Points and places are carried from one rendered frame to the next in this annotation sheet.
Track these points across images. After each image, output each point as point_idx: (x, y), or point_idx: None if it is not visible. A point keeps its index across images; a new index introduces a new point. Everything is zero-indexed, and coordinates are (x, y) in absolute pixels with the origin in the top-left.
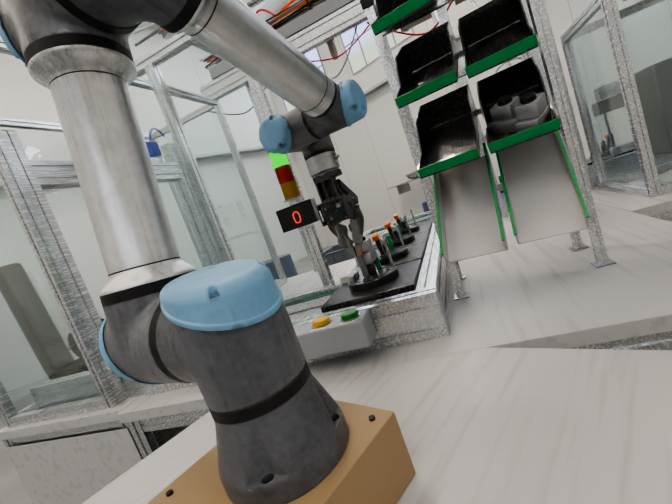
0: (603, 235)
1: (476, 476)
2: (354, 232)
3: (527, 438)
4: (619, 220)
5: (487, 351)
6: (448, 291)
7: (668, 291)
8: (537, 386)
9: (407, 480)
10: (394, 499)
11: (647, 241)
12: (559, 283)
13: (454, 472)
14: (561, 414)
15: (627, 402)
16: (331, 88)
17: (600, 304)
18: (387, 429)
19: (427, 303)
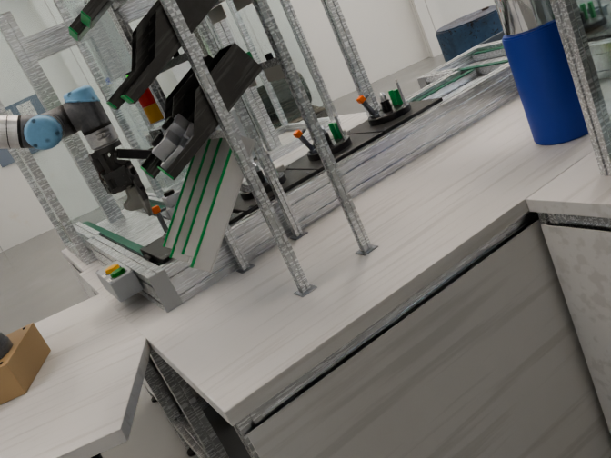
0: (410, 240)
1: (24, 406)
2: (132, 200)
3: (49, 402)
4: (476, 215)
5: (140, 341)
6: (260, 254)
7: (223, 352)
8: (95, 379)
9: (17, 394)
10: (5, 400)
11: (368, 279)
12: (260, 297)
13: (26, 401)
14: (67, 399)
15: (76, 408)
16: (13, 136)
17: (205, 339)
18: (0, 371)
19: (149, 283)
